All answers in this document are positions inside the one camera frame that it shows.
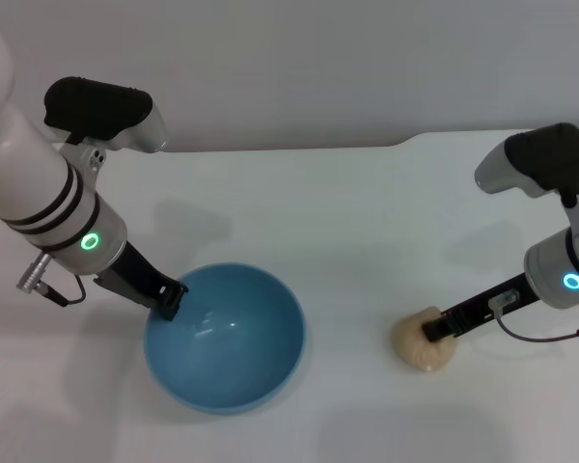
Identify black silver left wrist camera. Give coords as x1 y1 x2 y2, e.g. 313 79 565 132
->
42 75 169 155

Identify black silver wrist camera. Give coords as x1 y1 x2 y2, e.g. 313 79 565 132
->
474 122 579 209
42 75 169 155

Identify beige egg yolk pastry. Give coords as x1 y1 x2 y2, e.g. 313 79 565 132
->
389 306 460 374

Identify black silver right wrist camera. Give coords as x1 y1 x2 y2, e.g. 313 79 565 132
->
474 122 579 209

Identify left arm cable silver plug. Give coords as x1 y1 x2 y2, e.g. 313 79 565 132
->
14 252 86 308

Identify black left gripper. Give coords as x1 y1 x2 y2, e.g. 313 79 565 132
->
93 240 190 323

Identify blue bowl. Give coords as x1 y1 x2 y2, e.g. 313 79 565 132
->
143 261 309 417

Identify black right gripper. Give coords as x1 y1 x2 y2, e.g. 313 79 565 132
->
421 272 542 345

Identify arm cable silver plug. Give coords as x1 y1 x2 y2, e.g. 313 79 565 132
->
14 252 86 308
488 287 579 342

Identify right arm cable silver plug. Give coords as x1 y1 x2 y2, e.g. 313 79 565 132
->
488 287 579 342

